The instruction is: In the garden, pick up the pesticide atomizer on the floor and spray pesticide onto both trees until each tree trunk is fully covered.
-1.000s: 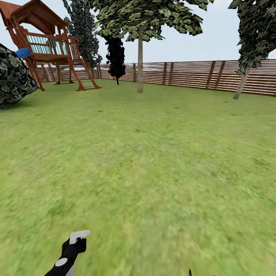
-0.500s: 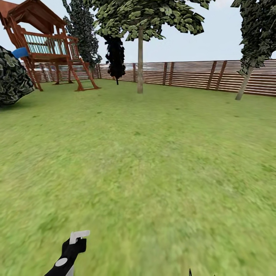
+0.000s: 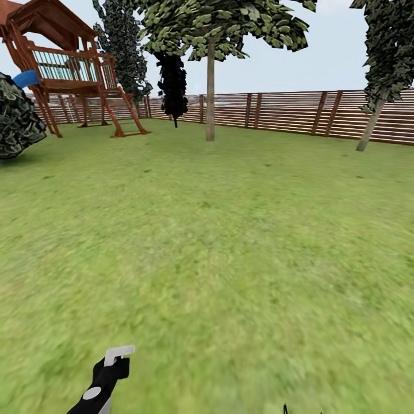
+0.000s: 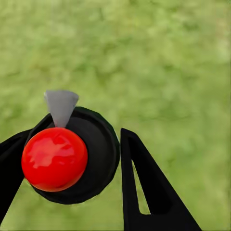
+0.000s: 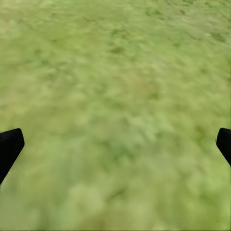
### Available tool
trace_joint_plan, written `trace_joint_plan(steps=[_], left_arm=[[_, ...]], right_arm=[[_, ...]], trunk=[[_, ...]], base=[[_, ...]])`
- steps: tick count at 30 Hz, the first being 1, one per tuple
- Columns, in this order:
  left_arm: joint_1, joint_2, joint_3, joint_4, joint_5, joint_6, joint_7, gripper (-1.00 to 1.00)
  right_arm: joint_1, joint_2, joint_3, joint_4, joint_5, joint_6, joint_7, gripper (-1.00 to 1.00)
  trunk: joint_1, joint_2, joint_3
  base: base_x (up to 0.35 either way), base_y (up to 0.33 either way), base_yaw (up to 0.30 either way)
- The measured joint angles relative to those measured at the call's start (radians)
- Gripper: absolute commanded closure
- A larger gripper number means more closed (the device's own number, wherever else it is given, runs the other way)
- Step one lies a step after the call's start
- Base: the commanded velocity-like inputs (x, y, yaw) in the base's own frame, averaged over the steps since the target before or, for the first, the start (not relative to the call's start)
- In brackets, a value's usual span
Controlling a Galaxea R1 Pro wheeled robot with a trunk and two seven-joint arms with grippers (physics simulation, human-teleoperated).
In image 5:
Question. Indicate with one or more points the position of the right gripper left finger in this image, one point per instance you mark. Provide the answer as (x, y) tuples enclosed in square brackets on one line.
[(11, 144)]

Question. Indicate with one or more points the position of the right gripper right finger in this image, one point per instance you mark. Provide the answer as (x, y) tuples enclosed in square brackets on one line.
[(224, 143)]

